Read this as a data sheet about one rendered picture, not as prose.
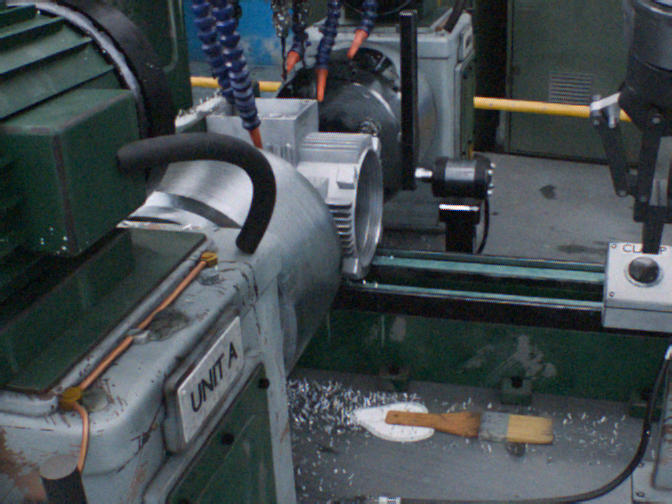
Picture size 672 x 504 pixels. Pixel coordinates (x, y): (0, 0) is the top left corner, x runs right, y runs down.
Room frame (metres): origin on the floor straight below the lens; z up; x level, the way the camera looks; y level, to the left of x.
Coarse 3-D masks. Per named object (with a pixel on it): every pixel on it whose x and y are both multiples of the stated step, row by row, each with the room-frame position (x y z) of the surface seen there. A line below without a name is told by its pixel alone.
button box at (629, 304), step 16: (608, 256) 0.78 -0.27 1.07; (624, 256) 0.77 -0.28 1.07; (640, 256) 0.77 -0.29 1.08; (656, 256) 0.77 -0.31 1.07; (608, 272) 0.76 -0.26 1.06; (624, 272) 0.76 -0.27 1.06; (608, 288) 0.74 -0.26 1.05; (624, 288) 0.74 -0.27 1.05; (640, 288) 0.74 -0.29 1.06; (656, 288) 0.73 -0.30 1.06; (608, 304) 0.74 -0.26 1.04; (624, 304) 0.73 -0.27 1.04; (640, 304) 0.73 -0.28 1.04; (656, 304) 0.72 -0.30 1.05; (608, 320) 0.75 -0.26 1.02; (624, 320) 0.74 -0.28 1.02; (640, 320) 0.74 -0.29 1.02; (656, 320) 0.73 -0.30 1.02
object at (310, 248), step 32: (160, 192) 0.76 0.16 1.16; (192, 192) 0.77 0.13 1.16; (224, 192) 0.78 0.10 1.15; (288, 192) 0.84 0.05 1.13; (192, 224) 0.73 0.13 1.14; (224, 224) 0.74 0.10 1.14; (288, 224) 0.79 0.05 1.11; (320, 224) 0.85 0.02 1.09; (288, 256) 0.76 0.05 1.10; (320, 256) 0.82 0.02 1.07; (288, 288) 0.73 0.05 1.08; (320, 288) 0.80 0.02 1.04; (288, 320) 0.73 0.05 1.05; (320, 320) 0.82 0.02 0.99; (288, 352) 0.73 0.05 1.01
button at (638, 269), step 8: (632, 264) 0.76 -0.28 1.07; (640, 264) 0.75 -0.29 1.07; (648, 264) 0.75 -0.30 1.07; (656, 264) 0.75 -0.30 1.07; (632, 272) 0.75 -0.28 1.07; (640, 272) 0.75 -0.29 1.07; (648, 272) 0.74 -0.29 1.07; (656, 272) 0.74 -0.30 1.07; (640, 280) 0.74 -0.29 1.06; (648, 280) 0.74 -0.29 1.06
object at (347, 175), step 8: (376, 144) 1.14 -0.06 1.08; (344, 168) 1.03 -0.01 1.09; (352, 168) 1.03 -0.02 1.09; (336, 176) 1.03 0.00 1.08; (344, 176) 1.03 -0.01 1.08; (352, 176) 1.02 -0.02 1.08; (344, 184) 1.03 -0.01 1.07; (352, 184) 1.02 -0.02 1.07; (344, 264) 1.03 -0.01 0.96; (352, 264) 1.03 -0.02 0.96; (360, 264) 1.04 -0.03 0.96; (344, 272) 1.02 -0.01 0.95; (352, 272) 1.02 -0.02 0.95; (360, 272) 1.04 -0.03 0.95
